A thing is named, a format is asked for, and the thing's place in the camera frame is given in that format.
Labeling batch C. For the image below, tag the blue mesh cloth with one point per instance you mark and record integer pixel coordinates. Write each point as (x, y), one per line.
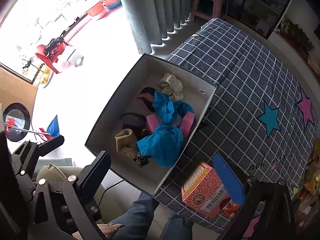
(165, 142)

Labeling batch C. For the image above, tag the pink sponge block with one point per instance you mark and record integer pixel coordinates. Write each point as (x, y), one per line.
(185, 124)

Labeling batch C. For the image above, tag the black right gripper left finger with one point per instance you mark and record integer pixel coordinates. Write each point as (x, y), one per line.
(81, 190)

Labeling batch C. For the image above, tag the grey checked star tablecloth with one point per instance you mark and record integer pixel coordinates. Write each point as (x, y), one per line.
(255, 117)

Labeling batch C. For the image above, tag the pink plastic stool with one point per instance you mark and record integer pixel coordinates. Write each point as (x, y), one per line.
(208, 9)

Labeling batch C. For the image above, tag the person's left hand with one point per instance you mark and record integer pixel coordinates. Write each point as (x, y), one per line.
(109, 230)

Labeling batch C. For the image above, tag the red orange cardboard box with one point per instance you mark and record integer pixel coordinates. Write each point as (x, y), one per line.
(204, 192)

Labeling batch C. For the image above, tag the grey green curtain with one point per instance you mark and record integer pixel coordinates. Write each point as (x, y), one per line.
(152, 20)

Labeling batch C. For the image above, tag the red plastic chair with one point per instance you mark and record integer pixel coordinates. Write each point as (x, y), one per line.
(49, 53)

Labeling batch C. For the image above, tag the cream polka dot scrunchie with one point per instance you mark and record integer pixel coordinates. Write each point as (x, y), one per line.
(171, 86)

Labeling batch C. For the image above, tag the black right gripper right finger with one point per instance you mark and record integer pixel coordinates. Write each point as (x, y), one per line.
(245, 191)

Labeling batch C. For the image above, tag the beige knitted sock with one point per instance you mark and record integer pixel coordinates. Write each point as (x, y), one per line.
(126, 143)

